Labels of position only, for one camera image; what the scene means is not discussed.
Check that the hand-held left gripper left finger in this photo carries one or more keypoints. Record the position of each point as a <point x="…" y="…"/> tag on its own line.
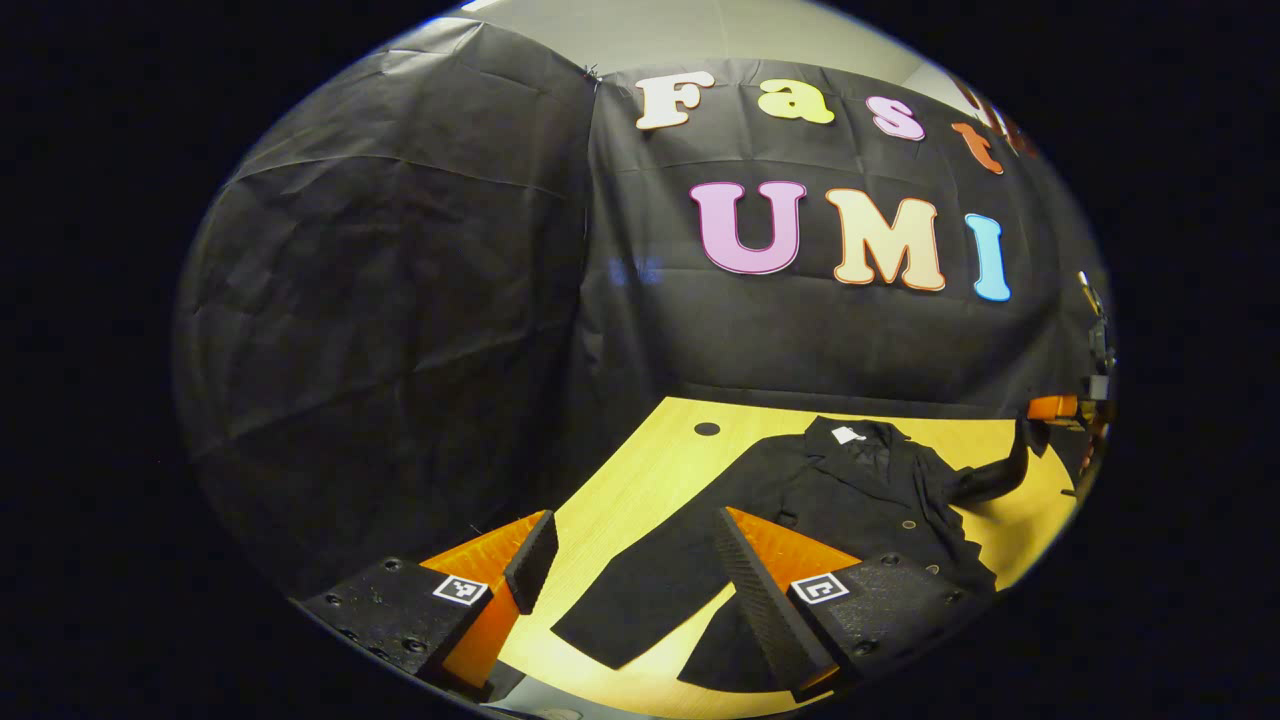
<point x="532" y="565"/>

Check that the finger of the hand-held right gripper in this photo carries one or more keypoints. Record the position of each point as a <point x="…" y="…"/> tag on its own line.
<point x="1052" y="407"/>

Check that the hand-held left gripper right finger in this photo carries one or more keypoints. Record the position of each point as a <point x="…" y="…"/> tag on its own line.
<point x="765" y="600"/>

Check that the black coat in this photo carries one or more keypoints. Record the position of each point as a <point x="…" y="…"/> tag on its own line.
<point x="850" y="500"/>

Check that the black backdrop cloth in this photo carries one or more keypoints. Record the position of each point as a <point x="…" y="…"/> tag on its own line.
<point x="400" y="300"/>

